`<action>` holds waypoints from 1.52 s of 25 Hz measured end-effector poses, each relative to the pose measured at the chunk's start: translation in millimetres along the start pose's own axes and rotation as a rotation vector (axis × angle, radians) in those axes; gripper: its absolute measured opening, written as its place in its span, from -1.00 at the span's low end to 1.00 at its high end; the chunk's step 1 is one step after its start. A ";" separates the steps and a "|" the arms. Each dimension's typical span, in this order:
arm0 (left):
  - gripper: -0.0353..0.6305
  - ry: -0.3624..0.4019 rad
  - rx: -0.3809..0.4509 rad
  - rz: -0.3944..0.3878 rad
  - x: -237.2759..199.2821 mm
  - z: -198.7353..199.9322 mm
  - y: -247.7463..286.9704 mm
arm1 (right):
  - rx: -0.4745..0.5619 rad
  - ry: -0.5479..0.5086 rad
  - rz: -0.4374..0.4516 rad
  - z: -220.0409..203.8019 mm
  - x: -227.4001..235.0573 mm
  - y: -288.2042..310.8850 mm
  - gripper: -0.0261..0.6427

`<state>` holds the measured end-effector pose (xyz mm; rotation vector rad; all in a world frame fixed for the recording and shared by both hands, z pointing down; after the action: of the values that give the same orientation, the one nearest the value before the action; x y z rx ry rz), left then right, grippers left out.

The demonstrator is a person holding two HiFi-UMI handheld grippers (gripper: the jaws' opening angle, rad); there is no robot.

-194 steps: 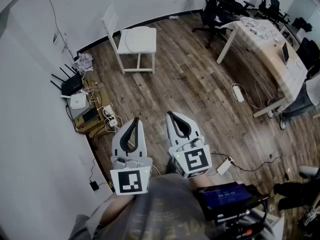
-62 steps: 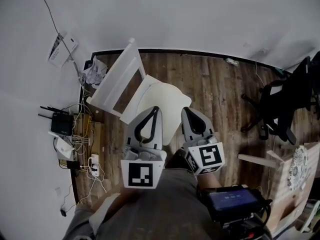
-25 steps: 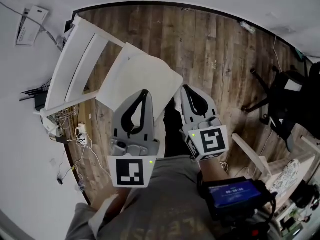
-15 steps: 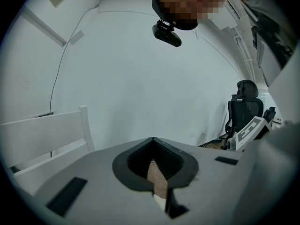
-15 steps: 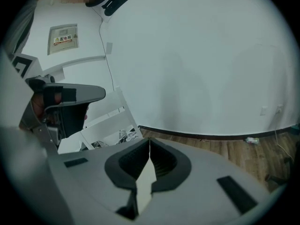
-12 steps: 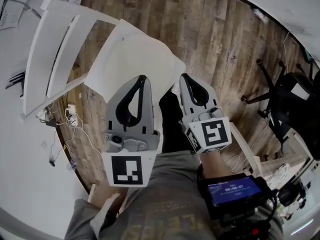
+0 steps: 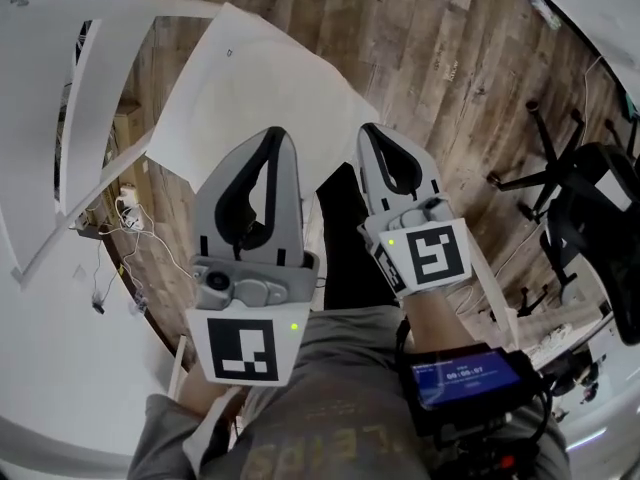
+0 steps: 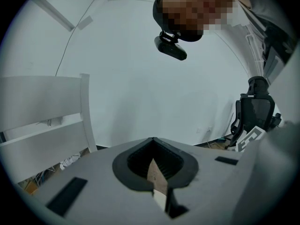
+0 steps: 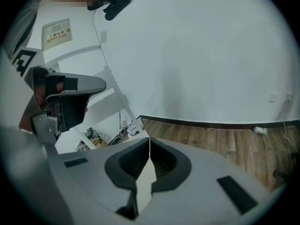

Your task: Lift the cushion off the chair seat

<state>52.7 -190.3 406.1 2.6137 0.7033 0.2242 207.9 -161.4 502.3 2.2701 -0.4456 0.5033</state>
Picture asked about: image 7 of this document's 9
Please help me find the white square cushion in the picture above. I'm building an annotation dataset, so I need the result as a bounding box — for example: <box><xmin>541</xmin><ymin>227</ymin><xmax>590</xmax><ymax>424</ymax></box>
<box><xmin>144</xmin><ymin>1</ymin><xmax>381</xmax><ymax>197</ymax></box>

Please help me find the person's left forearm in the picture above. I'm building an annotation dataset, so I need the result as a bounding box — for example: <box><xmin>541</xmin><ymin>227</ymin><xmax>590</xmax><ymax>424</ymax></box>
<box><xmin>176</xmin><ymin>365</ymin><xmax>242</xmax><ymax>419</ymax></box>

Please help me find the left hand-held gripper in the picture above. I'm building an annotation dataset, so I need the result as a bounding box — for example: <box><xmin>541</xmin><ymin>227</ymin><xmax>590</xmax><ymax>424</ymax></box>
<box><xmin>184</xmin><ymin>126</ymin><xmax>322</xmax><ymax>387</ymax></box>

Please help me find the person's right forearm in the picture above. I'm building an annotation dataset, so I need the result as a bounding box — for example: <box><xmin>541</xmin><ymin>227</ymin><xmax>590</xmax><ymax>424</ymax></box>
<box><xmin>402</xmin><ymin>285</ymin><xmax>485</xmax><ymax>365</ymax></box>

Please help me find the black forearm phone holder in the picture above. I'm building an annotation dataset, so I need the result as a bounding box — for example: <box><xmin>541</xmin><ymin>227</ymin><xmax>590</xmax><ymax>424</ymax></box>
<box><xmin>394</xmin><ymin>317</ymin><xmax>557</xmax><ymax>472</ymax></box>

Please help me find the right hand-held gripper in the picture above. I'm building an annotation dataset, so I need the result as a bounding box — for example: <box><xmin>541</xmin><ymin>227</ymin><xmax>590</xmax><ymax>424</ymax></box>
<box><xmin>355</xmin><ymin>122</ymin><xmax>474</xmax><ymax>299</ymax></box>

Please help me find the small plastic packet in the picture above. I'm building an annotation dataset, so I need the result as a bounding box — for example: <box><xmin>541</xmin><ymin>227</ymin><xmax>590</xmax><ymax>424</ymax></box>
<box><xmin>528</xmin><ymin>0</ymin><xmax>563</xmax><ymax>32</ymax></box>

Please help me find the black office chair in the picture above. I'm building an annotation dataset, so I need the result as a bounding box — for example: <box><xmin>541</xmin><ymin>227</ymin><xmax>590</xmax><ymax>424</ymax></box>
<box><xmin>487</xmin><ymin>98</ymin><xmax>640</xmax><ymax>347</ymax></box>

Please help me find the person's black trouser leg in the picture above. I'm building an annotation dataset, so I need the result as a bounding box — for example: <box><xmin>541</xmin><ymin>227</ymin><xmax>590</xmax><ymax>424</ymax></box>
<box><xmin>314</xmin><ymin>161</ymin><xmax>402</xmax><ymax>315</ymax></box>

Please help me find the white metal frame bar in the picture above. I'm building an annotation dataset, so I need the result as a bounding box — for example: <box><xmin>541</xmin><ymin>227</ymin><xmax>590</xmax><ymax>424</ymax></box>
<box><xmin>469</xmin><ymin>256</ymin><xmax>518</xmax><ymax>345</ymax></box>

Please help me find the person's grey shirt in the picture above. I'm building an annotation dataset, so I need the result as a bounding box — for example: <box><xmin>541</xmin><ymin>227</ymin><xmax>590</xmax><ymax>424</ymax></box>
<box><xmin>128</xmin><ymin>305</ymin><xmax>572</xmax><ymax>480</ymax></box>

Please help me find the white floor cable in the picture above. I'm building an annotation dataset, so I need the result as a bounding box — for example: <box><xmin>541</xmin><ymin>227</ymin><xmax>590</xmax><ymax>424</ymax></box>
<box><xmin>492</xmin><ymin>206</ymin><xmax>547</xmax><ymax>280</ymax></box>

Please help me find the white desk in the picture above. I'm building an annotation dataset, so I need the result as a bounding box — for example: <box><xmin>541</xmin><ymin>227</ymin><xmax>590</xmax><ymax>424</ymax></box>
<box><xmin>0</xmin><ymin>0</ymin><xmax>237</xmax><ymax>480</ymax></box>
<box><xmin>504</xmin><ymin>0</ymin><xmax>640</xmax><ymax>100</ymax></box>

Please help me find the forearm-mounted phone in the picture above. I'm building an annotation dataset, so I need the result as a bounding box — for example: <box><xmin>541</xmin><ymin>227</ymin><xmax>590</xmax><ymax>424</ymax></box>
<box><xmin>409</xmin><ymin>347</ymin><xmax>524</xmax><ymax>412</ymax></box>

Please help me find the white power strip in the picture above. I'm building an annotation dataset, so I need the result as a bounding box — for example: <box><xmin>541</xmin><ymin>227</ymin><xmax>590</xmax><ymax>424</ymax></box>
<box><xmin>114</xmin><ymin>182</ymin><xmax>147</xmax><ymax>230</ymax></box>

